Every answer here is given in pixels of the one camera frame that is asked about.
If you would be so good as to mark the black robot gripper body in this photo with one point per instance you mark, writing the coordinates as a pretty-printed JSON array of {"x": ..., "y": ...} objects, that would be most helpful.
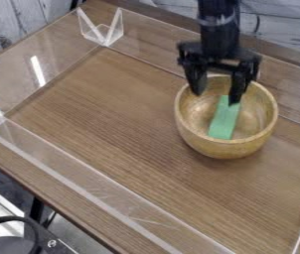
[{"x": 216, "y": 49}]

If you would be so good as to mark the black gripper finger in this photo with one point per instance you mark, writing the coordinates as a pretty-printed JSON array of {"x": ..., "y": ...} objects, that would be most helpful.
[
  {"x": 239, "y": 81},
  {"x": 195, "y": 74}
]

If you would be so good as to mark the brown wooden bowl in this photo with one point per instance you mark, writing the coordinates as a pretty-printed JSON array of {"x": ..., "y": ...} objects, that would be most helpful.
[{"x": 253, "y": 126}]

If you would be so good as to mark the green rectangular block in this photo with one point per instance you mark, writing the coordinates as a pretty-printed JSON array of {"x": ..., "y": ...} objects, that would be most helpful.
[{"x": 223, "y": 119}]

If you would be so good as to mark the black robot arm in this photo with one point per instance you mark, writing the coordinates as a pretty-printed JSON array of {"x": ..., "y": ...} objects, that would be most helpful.
[{"x": 216, "y": 12}]

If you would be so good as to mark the black table leg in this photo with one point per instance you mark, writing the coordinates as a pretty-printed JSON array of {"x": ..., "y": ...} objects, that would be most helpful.
[{"x": 36, "y": 210}]

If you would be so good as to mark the black chair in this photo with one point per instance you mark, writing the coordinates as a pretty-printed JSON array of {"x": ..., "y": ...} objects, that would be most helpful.
[{"x": 42, "y": 242}]

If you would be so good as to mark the clear acrylic corner bracket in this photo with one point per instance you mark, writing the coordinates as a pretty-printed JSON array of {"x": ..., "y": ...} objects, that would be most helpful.
[{"x": 100, "y": 34}]

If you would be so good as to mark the clear acrylic tray wall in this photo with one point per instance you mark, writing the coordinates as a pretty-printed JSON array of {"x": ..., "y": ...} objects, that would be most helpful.
[{"x": 88, "y": 140}]

